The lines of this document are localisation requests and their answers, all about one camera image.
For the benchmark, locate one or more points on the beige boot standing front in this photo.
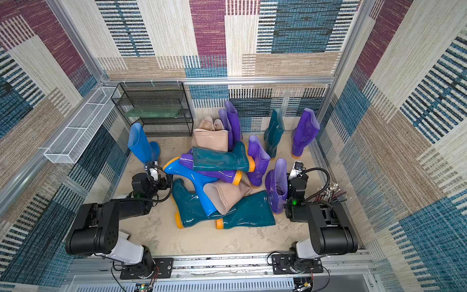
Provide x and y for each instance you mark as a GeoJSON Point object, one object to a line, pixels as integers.
{"type": "Point", "coordinates": [212, 140]}

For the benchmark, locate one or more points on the beige boot lying in pile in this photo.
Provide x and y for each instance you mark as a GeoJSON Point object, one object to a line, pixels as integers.
{"type": "Point", "coordinates": [224, 196]}

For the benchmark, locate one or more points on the black wire shelf rack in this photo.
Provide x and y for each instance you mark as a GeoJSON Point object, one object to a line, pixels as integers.
{"type": "Point", "coordinates": [151, 94]}

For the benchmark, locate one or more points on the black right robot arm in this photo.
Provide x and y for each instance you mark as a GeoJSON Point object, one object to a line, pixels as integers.
{"type": "Point", "coordinates": [330, 229]}

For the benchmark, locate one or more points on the beige boot back left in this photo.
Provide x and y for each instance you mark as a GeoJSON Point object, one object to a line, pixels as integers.
{"type": "Point", "coordinates": [206, 123]}

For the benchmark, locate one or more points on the purple boot lying in pile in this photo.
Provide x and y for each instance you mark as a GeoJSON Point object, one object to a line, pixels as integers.
{"type": "Point", "coordinates": [227, 176]}

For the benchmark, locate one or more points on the white wire mesh basket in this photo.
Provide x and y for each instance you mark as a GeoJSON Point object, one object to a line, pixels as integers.
{"type": "Point", "coordinates": [71, 143]}

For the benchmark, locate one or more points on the teal boot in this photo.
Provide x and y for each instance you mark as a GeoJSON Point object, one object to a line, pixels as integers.
{"type": "Point", "coordinates": [212, 160]}
{"type": "Point", "coordinates": [190, 211]}
{"type": "Point", "coordinates": [253, 211]}
{"type": "Point", "coordinates": [274, 132]}

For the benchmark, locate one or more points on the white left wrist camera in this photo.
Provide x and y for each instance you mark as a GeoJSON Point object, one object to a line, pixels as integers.
{"type": "Point", "coordinates": [151, 169]}

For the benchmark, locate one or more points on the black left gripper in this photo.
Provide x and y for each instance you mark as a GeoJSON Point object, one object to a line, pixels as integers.
{"type": "Point", "coordinates": [160, 182]}

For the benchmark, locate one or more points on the green pad on shelf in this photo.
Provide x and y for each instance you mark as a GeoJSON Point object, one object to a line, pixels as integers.
{"type": "Point", "coordinates": [154, 112]}

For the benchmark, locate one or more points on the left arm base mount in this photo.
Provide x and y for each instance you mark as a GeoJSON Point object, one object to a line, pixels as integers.
{"type": "Point", "coordinates": [160, 268]}

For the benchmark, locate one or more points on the teal boot standing back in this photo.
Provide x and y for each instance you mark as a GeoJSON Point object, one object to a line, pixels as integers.
{"type": "Point", "coordinates": [274, 132]}

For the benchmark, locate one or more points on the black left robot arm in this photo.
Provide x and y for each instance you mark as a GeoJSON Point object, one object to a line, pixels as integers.
{"type": "Point", "coordinates": [95, 231]}

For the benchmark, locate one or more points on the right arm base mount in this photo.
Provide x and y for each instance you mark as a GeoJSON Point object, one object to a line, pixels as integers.
{"type": "Point", "coordinates": [288, 264]}

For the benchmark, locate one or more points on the blue boot from pile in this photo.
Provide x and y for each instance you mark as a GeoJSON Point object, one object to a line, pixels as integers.
{"type": "Point", "coordinates": [173, 167]}

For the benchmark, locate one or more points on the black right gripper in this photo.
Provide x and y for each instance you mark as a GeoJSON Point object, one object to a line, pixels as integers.
{"type": "Point", "coordinates": [295, 184]}

